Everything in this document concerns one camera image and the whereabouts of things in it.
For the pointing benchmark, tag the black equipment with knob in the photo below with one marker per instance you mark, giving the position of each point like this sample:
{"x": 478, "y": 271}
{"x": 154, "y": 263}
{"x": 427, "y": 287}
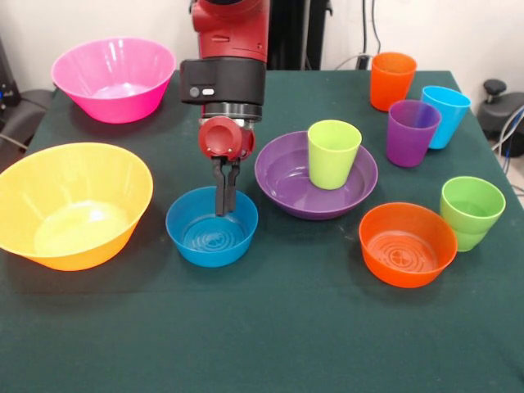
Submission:
{"x": 501, "y": 110}

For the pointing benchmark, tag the lime yellow cup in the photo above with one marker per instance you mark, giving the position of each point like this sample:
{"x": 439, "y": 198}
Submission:
{"x": 331, "y": 163}

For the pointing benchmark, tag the black computer tower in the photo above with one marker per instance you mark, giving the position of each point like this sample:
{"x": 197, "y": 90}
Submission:
{"x": 6, "y": 82}

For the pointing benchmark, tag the large orange yellow bowl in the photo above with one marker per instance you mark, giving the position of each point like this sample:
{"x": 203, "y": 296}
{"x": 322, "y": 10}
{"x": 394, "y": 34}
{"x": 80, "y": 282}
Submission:
{"x": 61, "y": 176}

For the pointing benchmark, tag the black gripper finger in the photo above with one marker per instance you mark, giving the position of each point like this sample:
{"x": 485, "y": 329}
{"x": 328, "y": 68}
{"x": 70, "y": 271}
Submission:
{"x": 231, "y": 188}
{"x": 221, "y": 196}

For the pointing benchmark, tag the green cup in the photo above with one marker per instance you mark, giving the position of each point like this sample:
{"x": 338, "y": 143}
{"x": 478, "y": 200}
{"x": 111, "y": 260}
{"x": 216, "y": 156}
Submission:
{"x": 472, "y": 196}
{"x": 471, "y": 241}

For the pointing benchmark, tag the black power adapter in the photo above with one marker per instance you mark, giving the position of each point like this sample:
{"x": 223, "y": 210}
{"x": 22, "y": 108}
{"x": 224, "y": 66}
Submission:
{"x": 363, "y": 61}

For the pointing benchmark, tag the dark green tablecloth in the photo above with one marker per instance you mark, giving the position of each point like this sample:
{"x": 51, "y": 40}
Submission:
{"x": 286, "y": 327}

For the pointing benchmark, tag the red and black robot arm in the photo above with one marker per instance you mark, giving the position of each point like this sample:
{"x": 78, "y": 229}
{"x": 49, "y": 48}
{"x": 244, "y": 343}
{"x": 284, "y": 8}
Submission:
{"x": 229, "y": 57}

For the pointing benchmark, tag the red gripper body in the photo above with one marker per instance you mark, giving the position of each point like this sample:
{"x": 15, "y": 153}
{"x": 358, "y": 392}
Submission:
{"x": 225, "y": 137}

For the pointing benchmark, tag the blue cup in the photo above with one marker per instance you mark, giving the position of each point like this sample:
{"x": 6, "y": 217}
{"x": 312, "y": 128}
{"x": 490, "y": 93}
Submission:
{"x": 448, "y": 118}

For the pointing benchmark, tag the purple cup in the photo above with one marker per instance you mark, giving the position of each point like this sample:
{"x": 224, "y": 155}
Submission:
{"x": 409, "y": 147}

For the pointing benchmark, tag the small blue bowl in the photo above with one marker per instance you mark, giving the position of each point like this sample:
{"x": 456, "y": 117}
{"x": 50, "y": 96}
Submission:
{"x": 213, "y": 256}

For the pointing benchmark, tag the large pink bowl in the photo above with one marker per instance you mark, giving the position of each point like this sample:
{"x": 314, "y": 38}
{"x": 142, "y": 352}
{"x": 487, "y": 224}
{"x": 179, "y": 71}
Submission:
{"x": 82, "y": 69}

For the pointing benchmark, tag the orange cup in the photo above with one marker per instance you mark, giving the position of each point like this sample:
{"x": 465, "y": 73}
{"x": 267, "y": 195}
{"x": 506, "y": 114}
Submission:
{"x": 389, "y": 88}

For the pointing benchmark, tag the small orange bowl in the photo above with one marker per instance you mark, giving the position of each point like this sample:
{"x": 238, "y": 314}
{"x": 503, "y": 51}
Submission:
{"x": 405, "y": 276}

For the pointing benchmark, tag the purple bowl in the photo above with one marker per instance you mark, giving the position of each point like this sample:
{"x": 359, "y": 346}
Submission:
{"x": 286, "y": 192}

